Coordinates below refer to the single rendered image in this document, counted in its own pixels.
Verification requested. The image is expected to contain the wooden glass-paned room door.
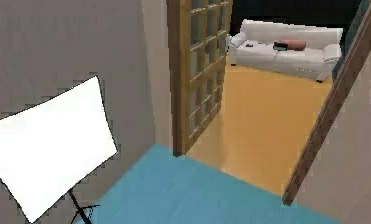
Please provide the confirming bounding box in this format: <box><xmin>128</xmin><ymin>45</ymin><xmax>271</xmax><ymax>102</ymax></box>
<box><xmin>166</xmin><ymin>0</ymin><xmax>234</xmax><ymax>157</ymax></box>

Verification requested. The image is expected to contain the white sofa pillow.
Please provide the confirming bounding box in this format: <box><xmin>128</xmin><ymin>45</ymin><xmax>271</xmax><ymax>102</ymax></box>
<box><xmin>228</xmin><ymin>32</ymin><xmax>248</xmax><ymax>48</ymax></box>

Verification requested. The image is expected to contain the black and teal box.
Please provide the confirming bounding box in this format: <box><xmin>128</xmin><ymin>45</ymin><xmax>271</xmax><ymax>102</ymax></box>
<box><xmin>273</xmin><ymin>41</ymin><xmax>289</xmax><ymax>52</ymax></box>

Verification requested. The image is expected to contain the white sofa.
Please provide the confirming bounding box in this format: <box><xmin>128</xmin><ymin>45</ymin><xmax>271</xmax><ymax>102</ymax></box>
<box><xmin>227</xmin><ymin>18</ymin><xmax>344</xmax><ymax>83</ymax></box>

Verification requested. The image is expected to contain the white panel on black stand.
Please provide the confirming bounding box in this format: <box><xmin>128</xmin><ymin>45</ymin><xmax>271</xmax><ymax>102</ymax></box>
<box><xmin>0</xmin><ymin>75</ymin><xmax>120</xmax><ymax>224</ymax></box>

